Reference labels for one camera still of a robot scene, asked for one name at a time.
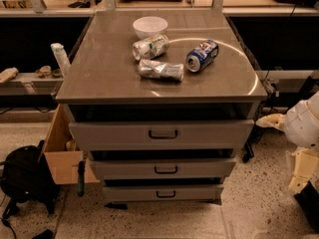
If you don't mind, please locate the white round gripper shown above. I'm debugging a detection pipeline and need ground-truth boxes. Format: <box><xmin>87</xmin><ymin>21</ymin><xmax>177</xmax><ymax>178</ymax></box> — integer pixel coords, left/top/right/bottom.
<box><xmin>256</xmin><ymin>92</ymin><xmax>319</xmax><ymax>193</ymax></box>

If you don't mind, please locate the grey drawer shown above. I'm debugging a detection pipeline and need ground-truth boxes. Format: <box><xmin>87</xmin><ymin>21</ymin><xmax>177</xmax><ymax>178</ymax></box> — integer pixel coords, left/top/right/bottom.
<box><xmin>91</xmin><ymin>149</ymin><xmax>235</xmax><ymax>180</ymax></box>
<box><xmin>69</xmin><ymin>119</ymin><xmax>253</xmax><ymax>150</ymax></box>
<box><xmin>103</xmin><ymin>178</ymin><xmax>223</xmax><ymax>203</ymax></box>

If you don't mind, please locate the grey top drawer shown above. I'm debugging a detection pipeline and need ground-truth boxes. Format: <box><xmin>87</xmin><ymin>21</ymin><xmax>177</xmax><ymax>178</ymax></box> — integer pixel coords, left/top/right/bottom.
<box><xmin>69</xmin><ymin>119</ymin><xmax>253</xmax><ymax>150</ymax></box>

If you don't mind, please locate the grey drawer cabinet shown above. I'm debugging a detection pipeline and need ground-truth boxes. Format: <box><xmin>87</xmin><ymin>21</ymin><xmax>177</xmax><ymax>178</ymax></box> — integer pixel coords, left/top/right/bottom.
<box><xmin>54</xmin><ymin>9</ymin><xmax>269</xmax><ymax>206</ymax></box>

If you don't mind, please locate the grey bottom drawer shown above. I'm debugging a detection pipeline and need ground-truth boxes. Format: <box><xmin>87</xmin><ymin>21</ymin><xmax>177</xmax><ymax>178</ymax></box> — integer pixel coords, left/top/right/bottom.
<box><xmin>103</xmin><ymin>178</ymin><xmax>223</xmax><ymax>203</ymax></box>

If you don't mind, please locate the black shoe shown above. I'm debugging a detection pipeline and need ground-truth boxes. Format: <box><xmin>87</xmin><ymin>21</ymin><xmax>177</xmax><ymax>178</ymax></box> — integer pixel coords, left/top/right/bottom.
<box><xmin>294</xmin><ymin>182</ymin><xmax>319</xmax><ymax>233</ymax></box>

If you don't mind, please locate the blue pepsi can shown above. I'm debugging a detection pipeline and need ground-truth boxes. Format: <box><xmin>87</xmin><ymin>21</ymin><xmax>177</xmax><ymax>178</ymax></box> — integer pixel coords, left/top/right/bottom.
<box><xmin>185</xmin><ymin>40</ymin><xmax>219</xmax><ymax>73</ymax></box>

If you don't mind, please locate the silver green crushed can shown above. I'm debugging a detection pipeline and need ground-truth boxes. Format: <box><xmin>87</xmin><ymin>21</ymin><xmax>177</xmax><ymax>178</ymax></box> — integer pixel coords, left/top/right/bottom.
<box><xmin>133</xmin><ymin>35</ymin><xmax>169</xmax><ymax>61</ymax></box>

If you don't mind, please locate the white bowl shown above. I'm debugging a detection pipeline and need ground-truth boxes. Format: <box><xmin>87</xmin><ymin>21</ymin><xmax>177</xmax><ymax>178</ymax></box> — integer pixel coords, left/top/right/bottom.
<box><xmin>133</xmin><ymin>16</ymin><xmax>168</xmax><ymax>40</ymax></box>

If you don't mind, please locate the brown cardboard box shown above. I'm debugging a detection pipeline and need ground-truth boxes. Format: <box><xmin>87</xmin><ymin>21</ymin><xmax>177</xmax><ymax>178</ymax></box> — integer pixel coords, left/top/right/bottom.
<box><xmin>42</xmin><ymin>106</ymin><xmax>99</xmax><ymax>184</ymax></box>

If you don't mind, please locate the black backpack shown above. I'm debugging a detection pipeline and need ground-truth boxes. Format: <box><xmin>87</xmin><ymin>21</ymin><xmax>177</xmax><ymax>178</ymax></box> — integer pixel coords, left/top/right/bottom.
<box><xmin>0</xmin><ymin>140</ymin><xmax>60</xmax><ymax>219</ymax></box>

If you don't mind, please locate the grey low shelf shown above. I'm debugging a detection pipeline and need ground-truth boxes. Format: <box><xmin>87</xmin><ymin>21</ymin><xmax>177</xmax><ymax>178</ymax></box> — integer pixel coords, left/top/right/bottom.
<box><xmin>0</xmin><ymin>73</ymin><xmax>63</xmax><ymax>96</ymax></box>

